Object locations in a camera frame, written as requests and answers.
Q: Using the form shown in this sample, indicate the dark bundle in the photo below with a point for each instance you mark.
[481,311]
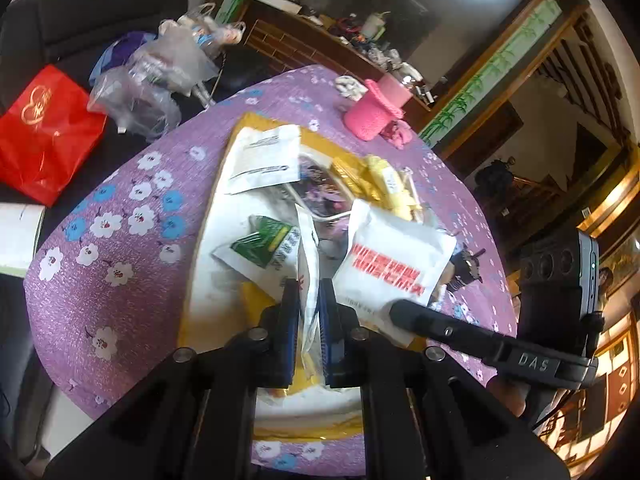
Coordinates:
[495,182]

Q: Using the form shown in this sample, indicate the purple cloth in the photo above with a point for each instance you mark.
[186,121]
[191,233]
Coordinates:
[120,55]

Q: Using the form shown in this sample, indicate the black sofa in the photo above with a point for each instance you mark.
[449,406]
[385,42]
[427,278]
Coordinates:
[75,10]

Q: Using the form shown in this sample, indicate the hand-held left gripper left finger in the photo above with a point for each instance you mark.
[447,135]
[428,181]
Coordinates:
[289,340]

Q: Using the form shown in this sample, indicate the bamboo painted door trim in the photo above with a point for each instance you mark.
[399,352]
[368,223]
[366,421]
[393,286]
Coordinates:
[480,80]

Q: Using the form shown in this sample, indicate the clear plastic bag with bottles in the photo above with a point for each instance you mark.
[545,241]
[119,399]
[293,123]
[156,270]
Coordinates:
[210,30]

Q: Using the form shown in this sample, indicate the pink cloth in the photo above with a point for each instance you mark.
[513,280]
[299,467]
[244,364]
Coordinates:
[397,134]

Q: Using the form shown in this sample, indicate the pink printed pouch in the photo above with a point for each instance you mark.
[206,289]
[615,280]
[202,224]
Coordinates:
[322,187]

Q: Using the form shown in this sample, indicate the pale yellow packet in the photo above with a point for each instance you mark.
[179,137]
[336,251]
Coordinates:
[392,185]

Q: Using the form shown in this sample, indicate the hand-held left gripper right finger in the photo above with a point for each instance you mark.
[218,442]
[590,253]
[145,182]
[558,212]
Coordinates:
[330,340]

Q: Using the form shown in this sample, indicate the white knitted cloth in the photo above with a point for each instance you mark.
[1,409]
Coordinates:
[350,87]

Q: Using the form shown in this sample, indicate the thin white packet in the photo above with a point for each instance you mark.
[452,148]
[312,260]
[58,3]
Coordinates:
[309,260]

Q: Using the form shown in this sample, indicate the wooden sideboard with clutter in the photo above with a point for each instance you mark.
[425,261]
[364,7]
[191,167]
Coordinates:
[380,45]

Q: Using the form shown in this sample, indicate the person's right hand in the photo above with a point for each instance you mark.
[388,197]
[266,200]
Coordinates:
[507,397]

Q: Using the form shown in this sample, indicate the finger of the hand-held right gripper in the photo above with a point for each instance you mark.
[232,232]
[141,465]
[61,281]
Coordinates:
[440,330]

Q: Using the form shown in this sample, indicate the white box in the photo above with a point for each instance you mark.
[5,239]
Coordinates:
[17,237]

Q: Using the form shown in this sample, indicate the pink knitted basket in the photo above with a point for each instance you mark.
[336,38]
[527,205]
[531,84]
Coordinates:
[375,107]

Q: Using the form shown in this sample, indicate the green and white packet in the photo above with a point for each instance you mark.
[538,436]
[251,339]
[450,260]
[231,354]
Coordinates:
[260,247]

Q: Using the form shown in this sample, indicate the white packet with red label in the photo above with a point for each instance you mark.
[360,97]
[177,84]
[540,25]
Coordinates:
[395,255]

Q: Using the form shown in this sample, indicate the red gift bag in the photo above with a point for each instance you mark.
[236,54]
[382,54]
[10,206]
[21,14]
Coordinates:
[45,135]

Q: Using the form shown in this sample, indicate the white tray with yellow rim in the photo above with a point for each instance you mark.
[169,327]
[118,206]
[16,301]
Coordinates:
[220,300]

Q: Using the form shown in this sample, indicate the white packet with dark print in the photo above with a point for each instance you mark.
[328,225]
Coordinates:
[265,157]

